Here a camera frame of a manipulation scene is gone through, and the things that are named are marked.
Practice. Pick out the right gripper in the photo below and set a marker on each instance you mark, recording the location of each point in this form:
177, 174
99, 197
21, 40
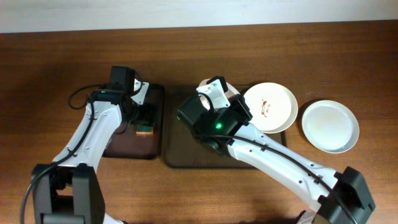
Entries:
237, 103

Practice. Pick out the white plate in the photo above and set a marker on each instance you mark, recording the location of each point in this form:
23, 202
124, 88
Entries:
273, 107
330, 126
230, 93

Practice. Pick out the green orange sponge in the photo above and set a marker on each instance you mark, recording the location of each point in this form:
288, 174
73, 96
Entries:
142, 130

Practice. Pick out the white plate front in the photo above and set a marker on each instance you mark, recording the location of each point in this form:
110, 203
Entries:
330, 126

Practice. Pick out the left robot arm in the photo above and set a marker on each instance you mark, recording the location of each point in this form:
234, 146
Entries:
67, 189

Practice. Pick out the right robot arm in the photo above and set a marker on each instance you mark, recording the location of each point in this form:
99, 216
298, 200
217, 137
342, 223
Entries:
331, 196

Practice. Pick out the large dark brown tray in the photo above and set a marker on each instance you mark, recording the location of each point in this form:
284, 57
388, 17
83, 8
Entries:
179, 149

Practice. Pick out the small black tray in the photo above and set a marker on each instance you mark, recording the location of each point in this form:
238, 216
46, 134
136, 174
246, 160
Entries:
124, 143

